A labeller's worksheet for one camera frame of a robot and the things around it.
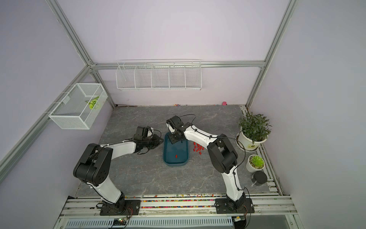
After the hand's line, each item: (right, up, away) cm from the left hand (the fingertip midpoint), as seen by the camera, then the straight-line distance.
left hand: (164, 141), depth 94 cm
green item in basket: (-39, +24, -13) cm, 48 cm away
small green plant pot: (+54, -10, -15) cm, 56 cm away
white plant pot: (+52, -1, -7) cm, 53 cm away
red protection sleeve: (+20, -6, +3) cm, 21 cm away
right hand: (+6, +3, 0) cm, 7 cm away
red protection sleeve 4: (+26, -5, +2) cm, 27 cm away
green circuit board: (-19, -37, -23) cm, 47 cm away
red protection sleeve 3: (+20, +1, -13) cm, 24 cm away
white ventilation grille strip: (+35, -37, -23) cm, 56 cm away
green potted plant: (+56, +10, -11) cm, 58 cm away
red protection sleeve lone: (+9, -9, -2) cm, 13 cm away
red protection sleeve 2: (+24, -8, 0) cm, 25 cm away
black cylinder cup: (+56, -18, -15) cm, 61 cm away
